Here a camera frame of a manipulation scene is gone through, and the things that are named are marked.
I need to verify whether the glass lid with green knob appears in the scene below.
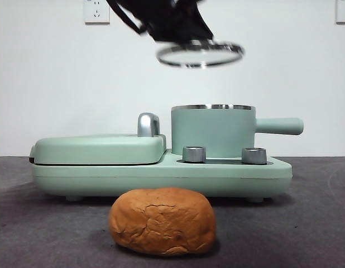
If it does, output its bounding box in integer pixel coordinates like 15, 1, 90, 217
155, 39, 245, 69

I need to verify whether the brown potato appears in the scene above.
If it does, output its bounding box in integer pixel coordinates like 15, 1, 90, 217
109, 187, 217, 257

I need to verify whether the mint green steamer pot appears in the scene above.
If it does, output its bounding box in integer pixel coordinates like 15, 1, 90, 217
170, 103, 304, 157

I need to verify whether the silver control knob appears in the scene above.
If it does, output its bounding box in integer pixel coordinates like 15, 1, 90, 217
182, 146, 207, 163
241, 147, 267, 165

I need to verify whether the mint green hinged grill cover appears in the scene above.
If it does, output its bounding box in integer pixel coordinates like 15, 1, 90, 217
29, 133, 167, 165

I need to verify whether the mint green breakfast maker base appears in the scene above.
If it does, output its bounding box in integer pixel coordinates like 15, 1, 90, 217
31, 147, 293, 202

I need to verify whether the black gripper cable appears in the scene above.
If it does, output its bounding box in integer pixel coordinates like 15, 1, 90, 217
105, 0, 147, 36

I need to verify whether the white wall socket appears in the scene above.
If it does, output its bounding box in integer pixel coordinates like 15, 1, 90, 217
84, 0, 111, 25
336, 0, 345, 24

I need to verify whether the chrome grill cover handle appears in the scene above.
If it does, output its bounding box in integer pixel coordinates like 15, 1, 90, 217
137, 112, 161, 138

